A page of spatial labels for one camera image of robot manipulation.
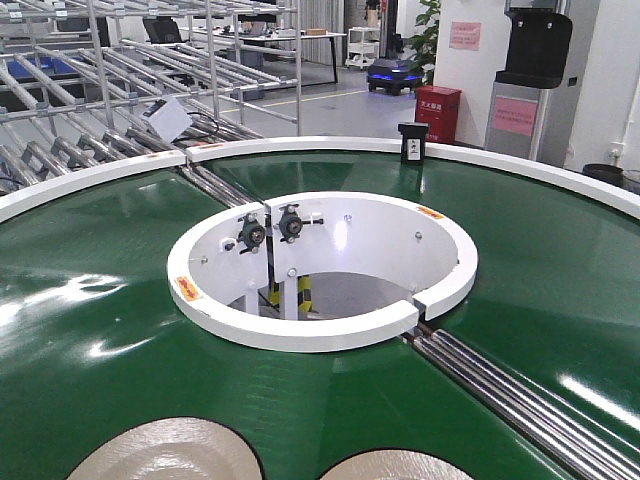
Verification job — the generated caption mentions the white inner ring guard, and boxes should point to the white inner ring guard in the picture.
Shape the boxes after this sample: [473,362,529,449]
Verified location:
[166,192,478,353]

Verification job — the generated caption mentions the black water dispenser unit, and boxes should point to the black water dispenser unit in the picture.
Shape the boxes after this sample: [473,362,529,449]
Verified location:
[484,1,573,160]

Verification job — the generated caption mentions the cream plate with black rim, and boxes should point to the cream plate with black rim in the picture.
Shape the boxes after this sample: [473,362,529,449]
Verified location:
[69,417,265,479]

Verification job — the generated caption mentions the small black sensor box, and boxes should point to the small black sensor box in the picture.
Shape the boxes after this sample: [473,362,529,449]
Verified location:
[398,122,430,164]

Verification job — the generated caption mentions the steel conveyor rollers near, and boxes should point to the steel conveyor rollers near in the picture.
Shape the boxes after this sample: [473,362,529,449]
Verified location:
[402,323,639,479]

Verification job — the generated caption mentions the blue mobile robot base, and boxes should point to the blue mobile robot base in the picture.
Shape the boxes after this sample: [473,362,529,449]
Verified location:
[367,58,422,96]

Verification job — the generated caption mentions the green potted plant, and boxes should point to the green potted plant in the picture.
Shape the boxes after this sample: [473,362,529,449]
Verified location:
[409,0,441,86]

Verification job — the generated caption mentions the white outer conveyor rim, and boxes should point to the white outer conveyor rim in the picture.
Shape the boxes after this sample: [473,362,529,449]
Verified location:
[1,136,639,221]

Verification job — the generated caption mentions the steel conveyor rollers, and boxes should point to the steel conveyor rollers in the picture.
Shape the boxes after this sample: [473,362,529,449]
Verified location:
[178,164,263,208]
[402,323,639,479]

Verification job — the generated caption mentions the white box on rack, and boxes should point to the white box on rack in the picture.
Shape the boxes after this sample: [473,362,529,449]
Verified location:
[139,96,193,142]

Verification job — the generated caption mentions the steel conveyor rollers far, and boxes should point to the steel conveyor rollers far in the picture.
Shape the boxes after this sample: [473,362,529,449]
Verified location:
[178,164,263,208]

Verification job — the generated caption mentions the metal roller rack shelf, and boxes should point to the metal roller rack shelf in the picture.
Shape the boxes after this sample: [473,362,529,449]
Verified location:
[1,1,302,195]

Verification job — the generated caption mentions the red fire cabinet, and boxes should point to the red fire cabinet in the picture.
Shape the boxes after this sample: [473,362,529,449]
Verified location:
[415,85,461,144]

